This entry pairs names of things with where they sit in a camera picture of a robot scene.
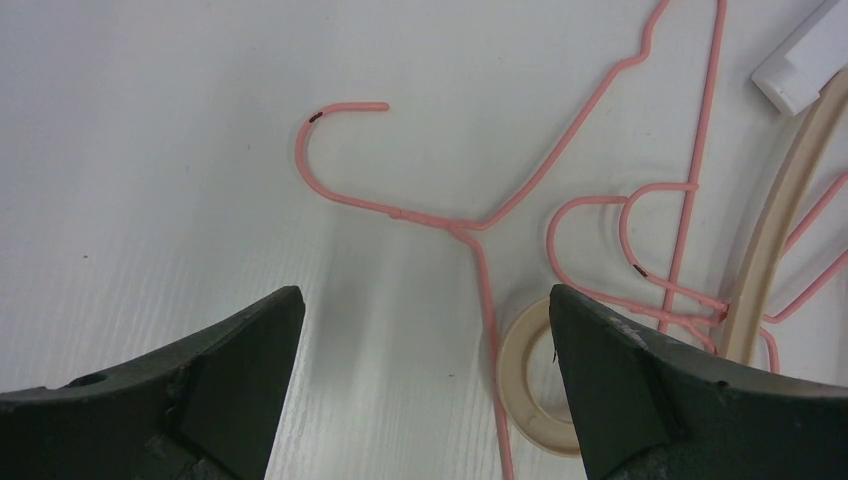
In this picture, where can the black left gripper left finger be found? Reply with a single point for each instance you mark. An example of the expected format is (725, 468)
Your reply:
(206, 406)

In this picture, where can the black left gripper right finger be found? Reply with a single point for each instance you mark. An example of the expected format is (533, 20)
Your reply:
(647, 406)

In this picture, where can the silver clothes rack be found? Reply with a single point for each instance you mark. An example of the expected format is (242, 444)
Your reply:
(794, 74)

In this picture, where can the thin pink wire hanger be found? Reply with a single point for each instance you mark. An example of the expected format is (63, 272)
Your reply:
(461, 228)

